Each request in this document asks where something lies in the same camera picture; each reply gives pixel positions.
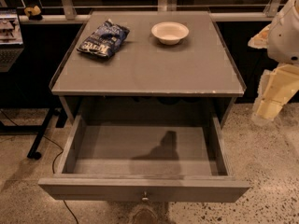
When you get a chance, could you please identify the grey top drawer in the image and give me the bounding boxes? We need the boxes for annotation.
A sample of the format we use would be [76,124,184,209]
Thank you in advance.
[38,109,249,203]

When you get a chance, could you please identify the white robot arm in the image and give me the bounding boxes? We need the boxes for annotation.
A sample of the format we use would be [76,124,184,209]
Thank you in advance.
[248,0,299,126]

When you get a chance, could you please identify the grey drawer cabinet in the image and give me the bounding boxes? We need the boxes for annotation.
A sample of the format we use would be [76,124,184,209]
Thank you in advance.
[51,11,245,119]

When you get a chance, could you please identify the white paper bowl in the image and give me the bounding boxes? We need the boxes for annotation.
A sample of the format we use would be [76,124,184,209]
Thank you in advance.
[151,21,189,45]

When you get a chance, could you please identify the blue chip bag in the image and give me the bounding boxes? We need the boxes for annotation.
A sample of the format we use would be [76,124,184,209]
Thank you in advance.
[77,19,130,59]

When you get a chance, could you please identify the black table leg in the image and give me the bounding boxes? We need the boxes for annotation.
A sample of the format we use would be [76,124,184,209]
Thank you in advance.
[27,108,55,160]

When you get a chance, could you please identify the small yellow black object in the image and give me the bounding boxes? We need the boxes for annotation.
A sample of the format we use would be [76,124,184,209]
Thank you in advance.
[24,5,43,21]

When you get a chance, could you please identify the open laptop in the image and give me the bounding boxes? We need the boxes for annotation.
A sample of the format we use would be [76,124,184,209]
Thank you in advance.
[0,7,24,73]

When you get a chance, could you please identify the metal railing frame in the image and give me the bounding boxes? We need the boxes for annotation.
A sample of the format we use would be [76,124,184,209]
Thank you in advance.
[21,0,282,24]

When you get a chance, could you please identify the black cable on floor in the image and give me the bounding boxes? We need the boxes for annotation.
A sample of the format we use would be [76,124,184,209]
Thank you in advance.
[0,109,80,224]

